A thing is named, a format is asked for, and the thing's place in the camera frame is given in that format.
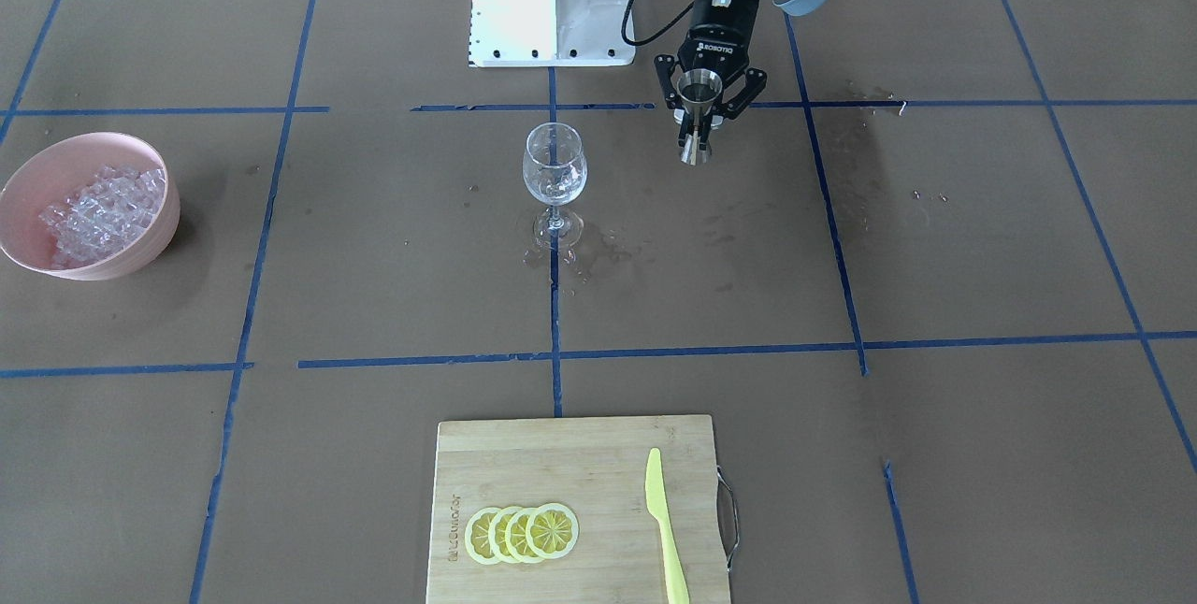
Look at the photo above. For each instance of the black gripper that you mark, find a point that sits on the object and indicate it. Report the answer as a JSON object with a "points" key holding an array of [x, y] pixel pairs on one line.
{"points": [[718, 32]]}

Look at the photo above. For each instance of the clear ice cubes pile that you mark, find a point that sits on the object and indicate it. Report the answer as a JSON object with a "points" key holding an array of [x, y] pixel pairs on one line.
{"points": [[105, 216]]}

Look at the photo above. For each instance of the lemon slice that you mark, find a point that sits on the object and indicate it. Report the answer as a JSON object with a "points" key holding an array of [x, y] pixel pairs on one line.
{"points": [[478, 543], [496, 535], [552, 531], [515, 536]]}

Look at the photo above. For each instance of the yellow plastic knife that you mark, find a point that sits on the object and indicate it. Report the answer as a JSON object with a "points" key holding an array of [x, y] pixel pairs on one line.
{"points": [[656, 502]]}

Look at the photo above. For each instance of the bamboo cutting board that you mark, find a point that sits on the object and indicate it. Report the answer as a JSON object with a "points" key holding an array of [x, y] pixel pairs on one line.
{"points": [[596, 467]]}

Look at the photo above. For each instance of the steel jigger measuring cup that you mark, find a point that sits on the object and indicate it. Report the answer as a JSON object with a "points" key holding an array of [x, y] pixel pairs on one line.
{"points": [[697, 91]]}

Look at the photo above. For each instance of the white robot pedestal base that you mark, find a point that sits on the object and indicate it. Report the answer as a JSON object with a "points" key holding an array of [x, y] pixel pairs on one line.
{"points": [[548, 33]]}

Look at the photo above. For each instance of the clear wine glass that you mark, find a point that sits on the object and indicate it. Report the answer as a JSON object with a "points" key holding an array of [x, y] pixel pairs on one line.
{"points": [[554, 170]]}

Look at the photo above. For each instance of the pink bowl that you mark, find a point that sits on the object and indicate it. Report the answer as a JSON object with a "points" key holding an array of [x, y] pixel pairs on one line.
{"points": [[58, 171]]}

